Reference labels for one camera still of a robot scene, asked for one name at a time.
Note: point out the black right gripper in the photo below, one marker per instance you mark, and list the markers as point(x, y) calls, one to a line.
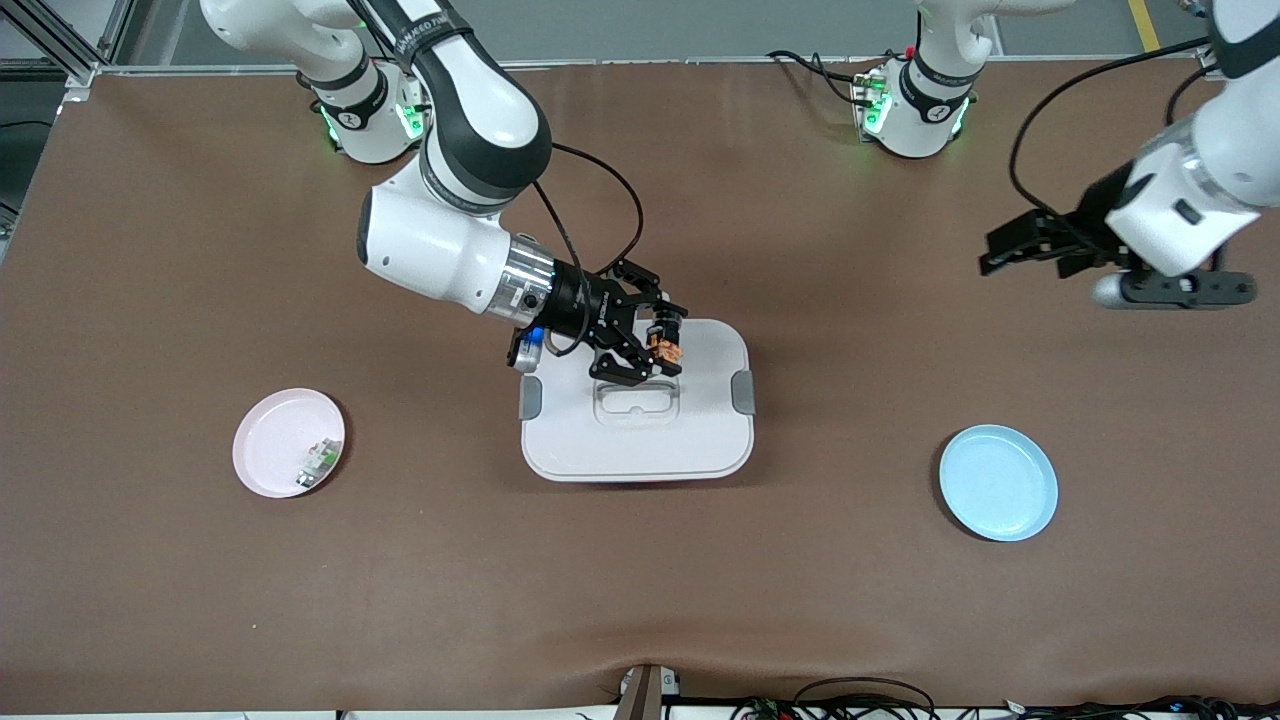
point(581, 305)

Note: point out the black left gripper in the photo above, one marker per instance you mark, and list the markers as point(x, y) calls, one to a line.
point(1098, 216)

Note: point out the orange black switch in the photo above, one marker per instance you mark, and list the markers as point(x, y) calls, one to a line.
point(665, 348)

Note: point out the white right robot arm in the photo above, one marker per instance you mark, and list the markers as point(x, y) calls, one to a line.
point(440, 240)

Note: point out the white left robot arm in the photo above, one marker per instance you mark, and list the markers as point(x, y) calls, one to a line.
point(1240, 130)

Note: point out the white lidded storage box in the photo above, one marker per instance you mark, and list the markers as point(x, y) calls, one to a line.
point(640, 440)

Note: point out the light blue plate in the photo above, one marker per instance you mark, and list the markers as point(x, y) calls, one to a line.
point(1000, 485)

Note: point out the pink plate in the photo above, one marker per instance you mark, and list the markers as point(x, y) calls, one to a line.
point(275, 440)

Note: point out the metal table edge rail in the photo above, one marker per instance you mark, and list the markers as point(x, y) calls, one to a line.
point(650, 62)

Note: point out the green white switch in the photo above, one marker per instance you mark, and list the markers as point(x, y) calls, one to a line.
point(322, 455)

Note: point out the aluminium frame profile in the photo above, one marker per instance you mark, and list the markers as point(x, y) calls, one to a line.
point(80, 75)

